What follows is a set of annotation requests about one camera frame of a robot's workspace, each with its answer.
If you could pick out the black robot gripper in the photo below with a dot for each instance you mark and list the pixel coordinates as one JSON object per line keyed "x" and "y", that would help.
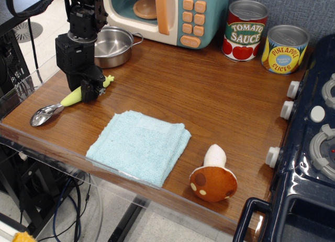
{"x": 76, "y": 60}

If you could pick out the yellow handled metal spoon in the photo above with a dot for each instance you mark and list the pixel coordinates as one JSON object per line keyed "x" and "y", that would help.
{"x": 45, "y": 113}

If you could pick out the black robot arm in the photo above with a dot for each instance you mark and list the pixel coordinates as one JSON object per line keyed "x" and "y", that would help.
{"x": 86, "y": 19}

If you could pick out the small steel pot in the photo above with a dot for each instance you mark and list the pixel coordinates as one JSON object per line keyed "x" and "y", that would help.
{"x": 113, "y": 46}

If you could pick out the light blue folded towel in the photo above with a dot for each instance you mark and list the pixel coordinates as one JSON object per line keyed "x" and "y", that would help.
{"x": 139, "y": 147}

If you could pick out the clear acrylic table guard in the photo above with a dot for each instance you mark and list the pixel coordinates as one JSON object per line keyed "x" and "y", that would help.
{"x": 158, "y": 81}

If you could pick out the black side desk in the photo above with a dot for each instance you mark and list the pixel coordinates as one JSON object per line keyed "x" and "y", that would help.
{"x": 10, "y": 20}

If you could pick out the teal toy microwave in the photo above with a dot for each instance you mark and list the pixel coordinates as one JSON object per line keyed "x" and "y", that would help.
{"x": 185, "y": 23}

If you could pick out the black table leg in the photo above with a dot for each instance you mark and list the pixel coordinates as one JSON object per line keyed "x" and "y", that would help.
{"x": 128, "y": 219}

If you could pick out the plush brown mushroom toy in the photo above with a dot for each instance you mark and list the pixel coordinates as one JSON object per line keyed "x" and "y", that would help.
{"x": 213, "y": 182}

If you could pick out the yellow plush object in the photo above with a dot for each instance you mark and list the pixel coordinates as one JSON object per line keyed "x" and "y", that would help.
{"x": 23, "y": 237}

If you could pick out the tomato sauce can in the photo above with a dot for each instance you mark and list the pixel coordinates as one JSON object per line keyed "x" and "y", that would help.
{"x": 244, "y": 29}

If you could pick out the pineapple slices can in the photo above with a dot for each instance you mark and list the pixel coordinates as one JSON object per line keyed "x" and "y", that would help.
{"x": 284, "y": 49}

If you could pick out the dark blue toy stove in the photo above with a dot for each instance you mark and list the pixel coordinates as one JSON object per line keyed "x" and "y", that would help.
{"x": 301, "y": 206}

